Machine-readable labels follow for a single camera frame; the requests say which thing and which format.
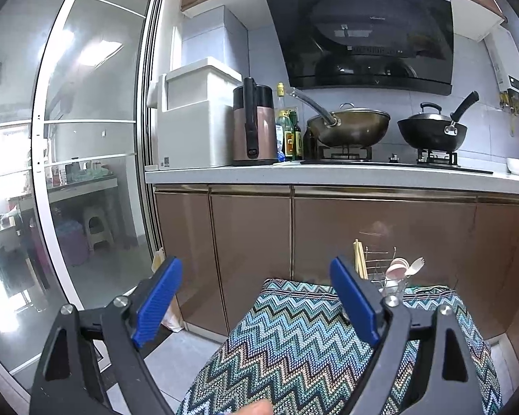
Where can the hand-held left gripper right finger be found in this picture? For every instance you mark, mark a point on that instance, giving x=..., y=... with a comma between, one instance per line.
x=354, y=302

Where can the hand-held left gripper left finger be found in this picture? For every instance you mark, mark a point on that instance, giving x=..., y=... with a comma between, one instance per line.
x=158, y=302

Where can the white plastic spork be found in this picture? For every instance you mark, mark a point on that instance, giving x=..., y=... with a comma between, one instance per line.
x=417, y=263

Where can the white plastic bag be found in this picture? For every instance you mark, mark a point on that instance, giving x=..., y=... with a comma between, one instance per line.
x=159, y=263

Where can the zigzag knitted cloth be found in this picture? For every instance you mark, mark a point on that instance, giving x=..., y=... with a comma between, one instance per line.
x=294, y=346

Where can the beige plastic stool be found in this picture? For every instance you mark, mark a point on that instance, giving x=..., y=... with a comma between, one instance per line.
x=98, y=224

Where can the purple bin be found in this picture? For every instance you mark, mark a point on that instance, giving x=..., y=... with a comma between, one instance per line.
x=71, y=242

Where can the white countertop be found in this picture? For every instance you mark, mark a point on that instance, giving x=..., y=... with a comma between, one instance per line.
x=328, y=177

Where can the black gas stove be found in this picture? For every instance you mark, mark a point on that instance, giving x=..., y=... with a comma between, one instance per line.
x=372, y=162

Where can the dark sauce bottle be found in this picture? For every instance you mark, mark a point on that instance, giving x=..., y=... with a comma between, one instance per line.
x=309, y=145

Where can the bronze wok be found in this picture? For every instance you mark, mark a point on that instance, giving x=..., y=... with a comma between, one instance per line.
x=354, y=132

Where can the green glass bottle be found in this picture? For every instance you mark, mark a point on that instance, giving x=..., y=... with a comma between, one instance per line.
x=295, y=138

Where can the sliding glass door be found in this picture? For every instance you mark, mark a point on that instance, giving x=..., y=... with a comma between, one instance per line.
x=91, y=138

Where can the black wok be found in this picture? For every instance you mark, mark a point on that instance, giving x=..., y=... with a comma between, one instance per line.
x=432, y=136

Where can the yellow cap oil bottle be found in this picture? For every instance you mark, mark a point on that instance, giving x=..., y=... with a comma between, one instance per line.
x=282, y=129

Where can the glass wok lid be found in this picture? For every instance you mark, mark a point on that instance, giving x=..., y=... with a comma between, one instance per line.
x=354, y=114

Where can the white storage box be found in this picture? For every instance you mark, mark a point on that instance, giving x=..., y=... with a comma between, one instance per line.
x=194, y=116

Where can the pink electric kettle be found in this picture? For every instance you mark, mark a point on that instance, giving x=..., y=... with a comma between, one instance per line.
x=259, y=129

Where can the black pot lid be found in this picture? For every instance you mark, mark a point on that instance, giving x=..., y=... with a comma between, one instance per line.
x=430, y=116

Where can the white bowl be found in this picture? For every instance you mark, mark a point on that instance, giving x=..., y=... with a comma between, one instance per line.
x=517, y=166

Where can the black range hood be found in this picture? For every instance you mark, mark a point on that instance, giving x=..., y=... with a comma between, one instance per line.
x=359, y=30

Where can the white water heater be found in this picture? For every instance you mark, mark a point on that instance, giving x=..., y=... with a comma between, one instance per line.
x=508, y=69

